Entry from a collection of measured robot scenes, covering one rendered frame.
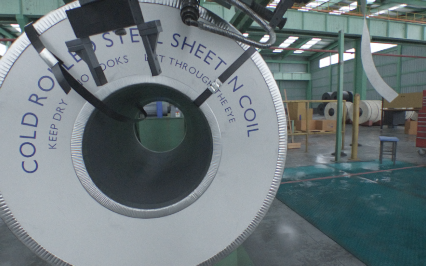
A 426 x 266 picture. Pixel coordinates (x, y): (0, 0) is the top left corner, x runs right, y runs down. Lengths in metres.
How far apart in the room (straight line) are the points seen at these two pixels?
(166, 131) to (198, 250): 2.51
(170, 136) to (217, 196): 2.50
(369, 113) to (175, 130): 10.83
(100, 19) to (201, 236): 0.86
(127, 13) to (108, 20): 0.04
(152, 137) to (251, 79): 2.61
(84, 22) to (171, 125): 2.93
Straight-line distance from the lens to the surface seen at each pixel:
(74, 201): 0.99
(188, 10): 0.73
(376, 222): 2.23
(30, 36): 0.98
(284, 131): 1.00
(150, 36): 0.47
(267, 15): 0.82
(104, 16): 0.49
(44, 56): 0.92
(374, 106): 13.13
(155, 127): 3.36
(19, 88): 1.00
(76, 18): 0.52
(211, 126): 0.88
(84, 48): 0.53
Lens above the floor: 0.91
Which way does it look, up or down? 6 degrees down
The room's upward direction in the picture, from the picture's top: 1 degrees counter-clockwise
